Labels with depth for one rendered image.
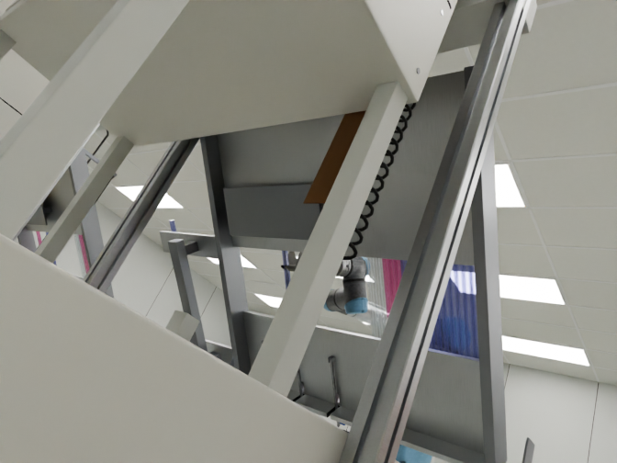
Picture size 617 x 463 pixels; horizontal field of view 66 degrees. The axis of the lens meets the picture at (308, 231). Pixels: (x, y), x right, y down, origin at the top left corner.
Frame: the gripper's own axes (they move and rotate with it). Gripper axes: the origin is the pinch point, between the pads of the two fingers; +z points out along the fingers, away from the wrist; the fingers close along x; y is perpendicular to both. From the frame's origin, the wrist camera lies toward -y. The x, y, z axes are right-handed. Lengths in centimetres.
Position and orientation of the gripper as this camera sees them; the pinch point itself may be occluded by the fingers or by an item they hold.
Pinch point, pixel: (286, 268)
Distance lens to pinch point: 136.7
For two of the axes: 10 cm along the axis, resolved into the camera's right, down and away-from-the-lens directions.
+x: 7.1, 0.3, -7.0
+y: 0.9, -10.0, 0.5
